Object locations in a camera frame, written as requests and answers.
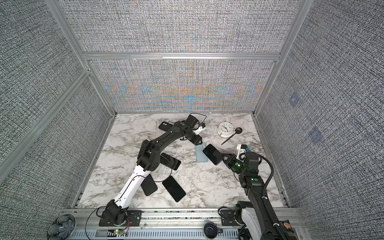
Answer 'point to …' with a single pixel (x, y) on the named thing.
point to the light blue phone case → (200, 156)
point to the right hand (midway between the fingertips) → (220, 154)
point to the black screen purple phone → (215, 155)
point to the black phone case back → (165, 126)
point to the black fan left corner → (62, 228)
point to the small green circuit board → (119, 231)
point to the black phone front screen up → (173, 188)
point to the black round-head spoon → (238, 130)
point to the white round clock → (225, 129)
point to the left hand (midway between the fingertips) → (200, 141)
